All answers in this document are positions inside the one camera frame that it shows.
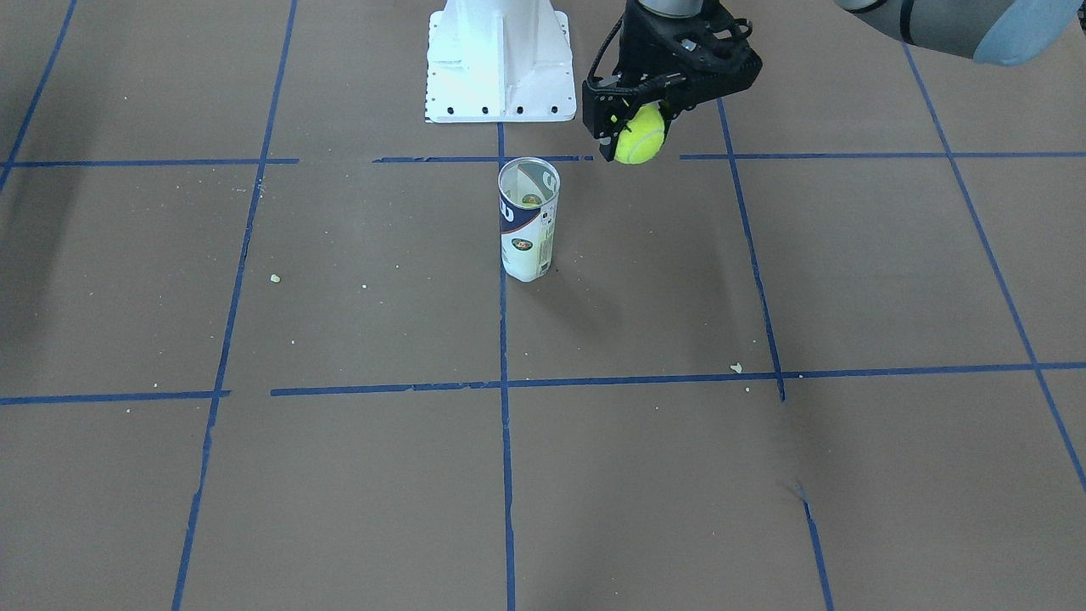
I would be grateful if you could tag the clear Wilson ball can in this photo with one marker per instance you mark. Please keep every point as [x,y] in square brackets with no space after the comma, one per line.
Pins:
[527,235]

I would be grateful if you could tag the white camera post base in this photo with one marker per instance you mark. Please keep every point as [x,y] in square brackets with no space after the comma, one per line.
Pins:
[499,61]

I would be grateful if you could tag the yellow Wilson tennis ball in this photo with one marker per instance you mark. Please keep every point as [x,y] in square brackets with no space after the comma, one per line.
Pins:
[642,137]

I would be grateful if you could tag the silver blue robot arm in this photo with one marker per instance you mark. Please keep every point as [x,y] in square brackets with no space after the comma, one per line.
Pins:
[1005,33]

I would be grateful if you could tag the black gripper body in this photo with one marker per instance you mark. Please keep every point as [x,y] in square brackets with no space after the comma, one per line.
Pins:
[604,111]

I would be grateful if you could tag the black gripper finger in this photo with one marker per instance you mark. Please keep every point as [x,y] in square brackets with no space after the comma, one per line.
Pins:
[607,107]
[669,113]

